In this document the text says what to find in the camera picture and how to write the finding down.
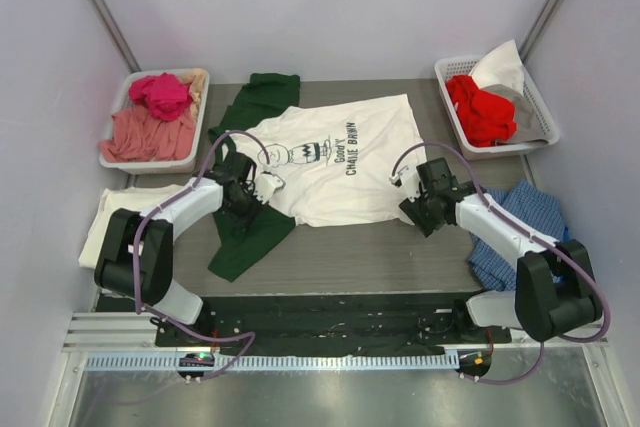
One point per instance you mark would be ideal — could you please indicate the salmon pink t-shirt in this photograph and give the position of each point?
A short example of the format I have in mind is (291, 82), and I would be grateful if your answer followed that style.
(139, 137)

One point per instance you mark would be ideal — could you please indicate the red t-shirt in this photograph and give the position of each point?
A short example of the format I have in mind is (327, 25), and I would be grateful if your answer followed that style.
(486, 118)

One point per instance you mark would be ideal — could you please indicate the folded cream t-shirt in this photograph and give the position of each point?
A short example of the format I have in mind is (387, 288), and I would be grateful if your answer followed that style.
(133, 199)

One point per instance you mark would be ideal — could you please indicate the white and green t-shirt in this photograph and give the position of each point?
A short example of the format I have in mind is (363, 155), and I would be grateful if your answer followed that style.
(335, 162)

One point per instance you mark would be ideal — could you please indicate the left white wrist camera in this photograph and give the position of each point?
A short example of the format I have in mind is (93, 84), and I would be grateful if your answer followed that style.
(266, 185)

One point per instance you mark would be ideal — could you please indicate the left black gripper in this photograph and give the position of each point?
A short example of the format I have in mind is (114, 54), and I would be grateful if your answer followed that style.
(245, 204)

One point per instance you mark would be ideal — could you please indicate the beige garment in bin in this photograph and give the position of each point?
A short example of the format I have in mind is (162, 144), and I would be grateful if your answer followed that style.
(196, 80)

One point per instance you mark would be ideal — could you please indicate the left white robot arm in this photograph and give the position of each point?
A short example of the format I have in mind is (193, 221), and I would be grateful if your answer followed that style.
(137, 253)

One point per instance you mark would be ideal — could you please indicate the slotted white cable duct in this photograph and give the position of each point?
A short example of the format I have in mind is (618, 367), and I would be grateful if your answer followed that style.
(200, 362)

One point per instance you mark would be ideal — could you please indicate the right white perforated basket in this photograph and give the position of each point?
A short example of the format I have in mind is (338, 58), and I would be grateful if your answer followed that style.
(448, 67)

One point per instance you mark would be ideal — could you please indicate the blue plaid shirt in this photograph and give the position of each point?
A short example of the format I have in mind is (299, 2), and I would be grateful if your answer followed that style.
(539, 210)

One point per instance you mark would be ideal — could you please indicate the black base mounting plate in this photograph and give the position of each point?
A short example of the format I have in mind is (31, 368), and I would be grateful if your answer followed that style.
(384, 324)

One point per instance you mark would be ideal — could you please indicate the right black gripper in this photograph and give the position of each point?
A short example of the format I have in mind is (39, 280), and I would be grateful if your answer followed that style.
(417, 212)

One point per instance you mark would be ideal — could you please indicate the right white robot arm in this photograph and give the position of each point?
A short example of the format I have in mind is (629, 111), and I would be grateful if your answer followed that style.
(555, 291)

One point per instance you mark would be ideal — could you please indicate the grey white garment in basket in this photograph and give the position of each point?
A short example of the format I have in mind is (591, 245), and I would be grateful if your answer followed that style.
(500, 72)

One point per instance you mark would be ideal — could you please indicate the magenta t-shirt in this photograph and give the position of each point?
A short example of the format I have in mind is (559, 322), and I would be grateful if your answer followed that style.
(164, 95)

